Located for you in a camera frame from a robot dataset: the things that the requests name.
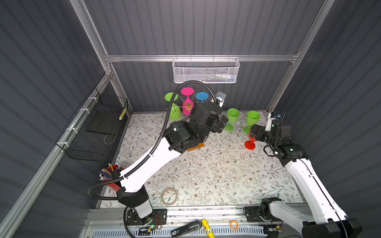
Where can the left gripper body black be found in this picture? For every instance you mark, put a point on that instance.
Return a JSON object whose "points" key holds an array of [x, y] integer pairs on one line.
{"points": [[217, 119]]}

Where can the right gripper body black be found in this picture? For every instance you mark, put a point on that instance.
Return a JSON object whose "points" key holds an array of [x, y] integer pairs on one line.
{"points": [[259, 133]]}

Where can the gold wire wine glass rack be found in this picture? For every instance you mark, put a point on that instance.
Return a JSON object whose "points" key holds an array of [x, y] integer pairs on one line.
{"points": [[185, 134]]}

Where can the red wine glass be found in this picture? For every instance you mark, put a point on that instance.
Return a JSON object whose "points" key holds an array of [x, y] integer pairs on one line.
{"points": [[251, 143]]}

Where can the green wine glass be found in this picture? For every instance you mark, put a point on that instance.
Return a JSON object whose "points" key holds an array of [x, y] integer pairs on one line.
{"points": [[175, 110], [232, 115], [252, 119]]}

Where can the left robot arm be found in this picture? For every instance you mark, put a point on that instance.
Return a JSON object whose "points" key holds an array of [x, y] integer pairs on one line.
{"points": [[132, 192]]}

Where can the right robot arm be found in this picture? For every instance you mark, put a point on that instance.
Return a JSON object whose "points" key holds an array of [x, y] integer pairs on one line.
{"points": [[327, 220]]}

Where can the blue wine glass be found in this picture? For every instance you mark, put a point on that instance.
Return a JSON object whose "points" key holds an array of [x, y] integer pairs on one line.
{"points": [[202, 96]]}

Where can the pink wine glass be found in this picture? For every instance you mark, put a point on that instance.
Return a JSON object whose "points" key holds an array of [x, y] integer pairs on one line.
{"points": [[188, 103]]}

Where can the clear tape roll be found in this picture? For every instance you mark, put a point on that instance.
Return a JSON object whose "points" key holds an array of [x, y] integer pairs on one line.
{"points": [[169, 196]]}

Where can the black stapler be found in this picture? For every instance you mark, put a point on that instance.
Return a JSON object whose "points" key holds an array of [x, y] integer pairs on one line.
{"points": [[186, 229]]}

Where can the red pencil cup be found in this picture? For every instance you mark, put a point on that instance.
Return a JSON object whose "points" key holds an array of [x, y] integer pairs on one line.
{"points": [[109, 173]]}

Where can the white mesh wall basket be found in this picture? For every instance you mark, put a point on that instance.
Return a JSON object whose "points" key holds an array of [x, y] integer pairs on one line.
{"points": [[206, 70]]}

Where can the black wire wall basket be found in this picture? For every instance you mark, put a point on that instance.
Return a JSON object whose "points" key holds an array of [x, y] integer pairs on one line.
{"points": [[97, 128]]}

